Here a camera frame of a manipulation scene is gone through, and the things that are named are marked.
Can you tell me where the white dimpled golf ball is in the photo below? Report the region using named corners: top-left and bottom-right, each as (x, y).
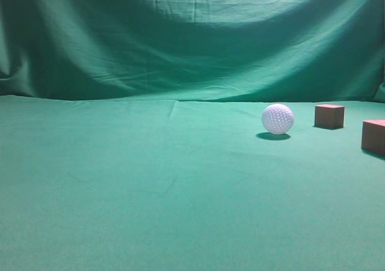
top-left (261, 103), bottom-right (294, 135)

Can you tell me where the brown wooden cube block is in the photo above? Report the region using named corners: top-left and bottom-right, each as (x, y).
top-left (314, 104), bottom-right (345, 129)

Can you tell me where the brown cube block at edge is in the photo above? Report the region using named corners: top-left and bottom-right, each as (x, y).
top-left (361, 119), bottom-right (384, 156)

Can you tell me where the green cloth backdrop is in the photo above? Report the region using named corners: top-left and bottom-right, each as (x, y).
top-left (1, 0), bottom-right (384, 270)

